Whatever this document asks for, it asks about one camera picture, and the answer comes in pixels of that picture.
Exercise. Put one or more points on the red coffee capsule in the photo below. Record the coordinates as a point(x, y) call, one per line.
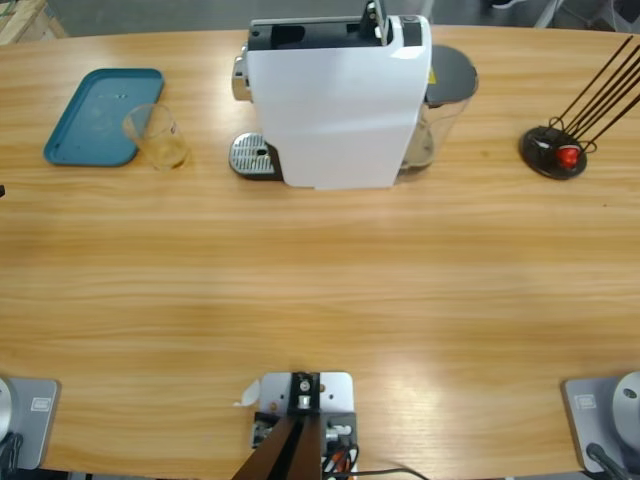
point(567, 156)

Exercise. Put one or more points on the white metal frame leg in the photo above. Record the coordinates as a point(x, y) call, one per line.
point(546, 15)

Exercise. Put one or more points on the dark chair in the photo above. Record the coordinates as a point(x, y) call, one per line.
point(627, 15)

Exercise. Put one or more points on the dark camera post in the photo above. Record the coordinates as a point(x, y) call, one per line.
point(295, 450)

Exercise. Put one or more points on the wooden crate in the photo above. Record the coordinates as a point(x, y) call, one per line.
point(25, 20)

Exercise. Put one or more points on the white tape tag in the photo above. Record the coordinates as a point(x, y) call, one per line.
point(249, 395)

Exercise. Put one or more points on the clear water tank dark lid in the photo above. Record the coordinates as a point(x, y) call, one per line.
point(450, 75)

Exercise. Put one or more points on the teal plastic tray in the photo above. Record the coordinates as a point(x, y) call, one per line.
point(95, 115)

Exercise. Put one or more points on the white mounting block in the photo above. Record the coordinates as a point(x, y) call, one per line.
point(335, 395)

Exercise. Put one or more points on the white capsule coffee machine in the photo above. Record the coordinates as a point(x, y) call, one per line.
point(340, 115)

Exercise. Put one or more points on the arm grey base plate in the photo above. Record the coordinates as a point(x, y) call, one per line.
point(600, 415)
point(35, 415)

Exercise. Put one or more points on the clear glass cup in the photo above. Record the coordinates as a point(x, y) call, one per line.
point(162, 145)

